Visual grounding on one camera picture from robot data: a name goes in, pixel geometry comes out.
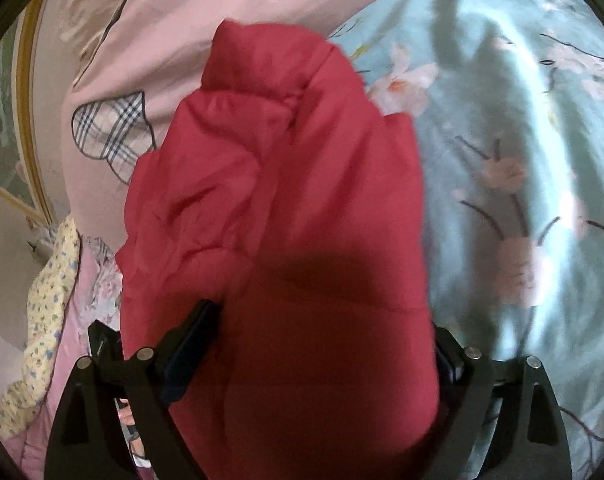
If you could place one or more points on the pink duvet with plaid hearts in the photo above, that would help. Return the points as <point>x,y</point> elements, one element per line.
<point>157,35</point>

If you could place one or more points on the gold trimmed headboard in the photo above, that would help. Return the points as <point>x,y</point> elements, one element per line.
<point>24,110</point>

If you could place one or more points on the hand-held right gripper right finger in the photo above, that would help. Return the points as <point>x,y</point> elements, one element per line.
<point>454,367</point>

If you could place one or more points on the light blue floral blanket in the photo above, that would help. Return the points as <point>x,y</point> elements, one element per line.
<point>507,110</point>

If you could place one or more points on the pink floral quilt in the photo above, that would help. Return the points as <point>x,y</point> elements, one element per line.
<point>67,355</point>

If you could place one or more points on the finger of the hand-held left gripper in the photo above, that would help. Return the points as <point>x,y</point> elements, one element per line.
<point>104,342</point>

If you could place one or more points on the yellow floral pillow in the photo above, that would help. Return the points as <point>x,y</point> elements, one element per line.
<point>42,320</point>

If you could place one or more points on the person's left hand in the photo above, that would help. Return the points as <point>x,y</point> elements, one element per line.
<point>127,415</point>

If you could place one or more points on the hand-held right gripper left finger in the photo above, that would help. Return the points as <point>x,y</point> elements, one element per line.
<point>189,345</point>

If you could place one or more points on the red quilted jacket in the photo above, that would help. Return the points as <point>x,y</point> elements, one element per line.
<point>282,210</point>

